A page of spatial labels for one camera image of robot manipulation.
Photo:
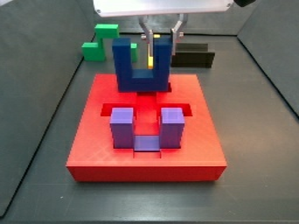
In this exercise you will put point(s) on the yellow long bar block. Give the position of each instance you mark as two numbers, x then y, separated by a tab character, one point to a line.
150	57

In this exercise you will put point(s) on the red base board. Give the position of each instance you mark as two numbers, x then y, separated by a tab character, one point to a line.
96	161

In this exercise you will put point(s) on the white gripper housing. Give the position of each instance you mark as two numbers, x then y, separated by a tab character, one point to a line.
122	8

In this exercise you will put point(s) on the green stepped block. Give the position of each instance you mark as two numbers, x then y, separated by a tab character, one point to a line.
94	50

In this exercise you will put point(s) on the blue U-shaped block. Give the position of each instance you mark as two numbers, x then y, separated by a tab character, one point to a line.
142	80

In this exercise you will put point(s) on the purple U-shaped block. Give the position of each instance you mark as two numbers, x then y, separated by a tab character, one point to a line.
149	131

